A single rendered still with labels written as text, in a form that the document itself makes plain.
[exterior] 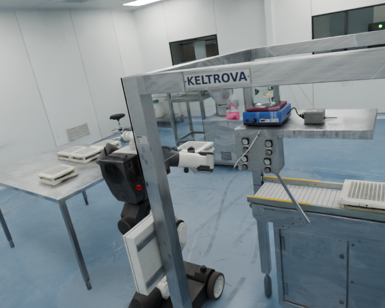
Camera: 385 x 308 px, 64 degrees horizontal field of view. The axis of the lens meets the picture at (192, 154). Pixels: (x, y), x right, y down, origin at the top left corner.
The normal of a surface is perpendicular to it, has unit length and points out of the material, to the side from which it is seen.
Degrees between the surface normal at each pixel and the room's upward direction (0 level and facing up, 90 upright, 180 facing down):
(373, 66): 90
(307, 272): 90
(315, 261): 90
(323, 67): 90
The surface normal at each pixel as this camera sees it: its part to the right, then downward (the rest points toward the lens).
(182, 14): -0.50, 0.36
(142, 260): 0.85, 0.05
